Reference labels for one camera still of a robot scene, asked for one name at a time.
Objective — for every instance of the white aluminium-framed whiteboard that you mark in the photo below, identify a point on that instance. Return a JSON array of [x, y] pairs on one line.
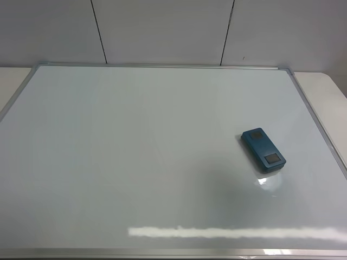
[[147, 162]]

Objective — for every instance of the blue board eraser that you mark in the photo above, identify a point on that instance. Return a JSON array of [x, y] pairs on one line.
[[266, 155]]

